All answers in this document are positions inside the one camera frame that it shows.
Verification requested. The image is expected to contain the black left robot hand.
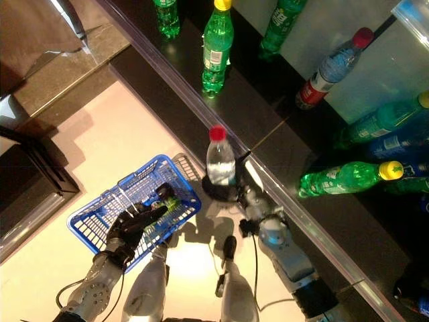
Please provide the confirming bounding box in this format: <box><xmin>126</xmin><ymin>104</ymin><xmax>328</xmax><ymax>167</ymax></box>
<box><xmin>106</xmin><ymin>204</ymin><xmax>168</xmax><ymax>266</ymax></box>

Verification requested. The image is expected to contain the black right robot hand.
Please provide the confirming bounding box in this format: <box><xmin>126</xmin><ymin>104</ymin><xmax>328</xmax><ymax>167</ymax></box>
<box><xmin>200</xmin><ymin>150</ymin><xmax>267</xmax><ymax>205</ymax></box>

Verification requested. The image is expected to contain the water bottle green label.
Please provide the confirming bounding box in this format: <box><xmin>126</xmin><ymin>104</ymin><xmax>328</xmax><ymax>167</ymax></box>
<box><xmin>206</xmin><ymin>125</ymin><xmax>237</xmax><ymax>187</ymax></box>

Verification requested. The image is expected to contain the blue plastic shopping basket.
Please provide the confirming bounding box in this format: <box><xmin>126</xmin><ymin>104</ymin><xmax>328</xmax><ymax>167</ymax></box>
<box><xmin>66</xmin><ymin>152</ymin><xmax>202</xmax><ymax>274</ymax></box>

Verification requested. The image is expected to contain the small green drink bottle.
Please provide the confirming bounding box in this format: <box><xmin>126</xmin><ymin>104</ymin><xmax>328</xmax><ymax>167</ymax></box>
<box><xmin>164</xmin><ymin>196</ymin><xmax>182</xmax><ymax>212</ymax></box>

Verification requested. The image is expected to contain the silver left robot leg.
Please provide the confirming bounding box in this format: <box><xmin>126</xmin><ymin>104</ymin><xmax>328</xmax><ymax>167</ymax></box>
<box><xmin>121</xmin><ymin>243</ymin><xmax>170</xmax><ymax>322</ymax></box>

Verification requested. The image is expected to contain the silver robot leg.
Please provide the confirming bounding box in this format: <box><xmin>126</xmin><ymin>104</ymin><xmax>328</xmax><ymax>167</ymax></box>
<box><xmin>121</xmin><ymin>243</ymin><xmax>170</xmax><ymax>322</ymax></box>
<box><xmin>214</xmin><ymin>234</ymin><xmax>261</xmax><ymax>322</ymax></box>

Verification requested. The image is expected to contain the silver right robot leg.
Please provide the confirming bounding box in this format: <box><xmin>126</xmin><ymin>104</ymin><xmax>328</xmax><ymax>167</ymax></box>
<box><xmin>214</xmin><ymin>234</ymin><xmax>261</xmax><ymax>322</ymax></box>

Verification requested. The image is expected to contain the black shelf base plinth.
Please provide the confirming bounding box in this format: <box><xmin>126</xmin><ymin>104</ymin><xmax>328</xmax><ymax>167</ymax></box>
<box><xmin>109</xmin><ymin>45</ymin><xmax>379</xmax><ymax>322</ymax></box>

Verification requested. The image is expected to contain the water bottle red label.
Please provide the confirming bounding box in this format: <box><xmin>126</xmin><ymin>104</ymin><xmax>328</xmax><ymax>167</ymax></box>
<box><xmin>294</xmin><ymin>27</ymin><xmax>375</xmax><ymax>111</ymax></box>

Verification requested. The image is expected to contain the hanging fabric curtain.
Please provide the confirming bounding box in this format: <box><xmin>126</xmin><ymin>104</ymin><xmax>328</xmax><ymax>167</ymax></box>
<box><xmin>0</xmin><ymin>0</ymin><xmax>88</xmax><ymax>98</ymax></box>

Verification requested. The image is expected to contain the high shelf board clear strip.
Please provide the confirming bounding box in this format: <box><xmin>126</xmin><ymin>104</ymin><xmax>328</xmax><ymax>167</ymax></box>
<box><xmin>390</xmin><ymin>0</ymin><xmax>429</xmax><ymax>43</ymax></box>

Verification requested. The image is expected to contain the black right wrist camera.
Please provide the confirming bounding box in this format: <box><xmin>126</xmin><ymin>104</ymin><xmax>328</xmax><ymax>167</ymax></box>
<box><xmin>238</xmin><ymin>219</ymin><xmax>259</xmax><ymax>239</ymax></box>

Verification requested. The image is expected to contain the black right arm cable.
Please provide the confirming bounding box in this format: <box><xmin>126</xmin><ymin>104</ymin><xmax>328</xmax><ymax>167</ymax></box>
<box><xmin>251</xmin><ymin>234</ymin><xmax>262</xmax><ymax>308</ymax></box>

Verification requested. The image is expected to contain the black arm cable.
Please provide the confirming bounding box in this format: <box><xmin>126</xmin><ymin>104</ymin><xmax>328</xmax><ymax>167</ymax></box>
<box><xmin>251</xmin><ymin>234</ymin><xmax>262</xmax><ymax>308</ymax></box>
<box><xmin>55</xmin><ymin>280</ymin><xmax>84</xmax><ymax>309</ymax></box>

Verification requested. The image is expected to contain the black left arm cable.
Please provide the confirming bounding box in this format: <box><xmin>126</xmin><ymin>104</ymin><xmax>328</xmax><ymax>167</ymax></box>
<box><xmin>55</xmin><ymin>280</ymin><xmax>84</xmax><ymax>309</ymax></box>

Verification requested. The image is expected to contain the black metal door frame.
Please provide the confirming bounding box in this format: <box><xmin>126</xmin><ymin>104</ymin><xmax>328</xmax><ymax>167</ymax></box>
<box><xmin>0</xmin><ymin>123</ymin><xmax>81</xmax><ymax>195</ymax></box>

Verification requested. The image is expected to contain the dark shelf upright post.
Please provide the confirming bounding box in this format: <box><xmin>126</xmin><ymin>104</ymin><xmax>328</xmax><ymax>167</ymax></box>
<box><xmin>370</xmin><ymin>15</ymin><xmax>398</xmax><ymax>38</ymax></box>

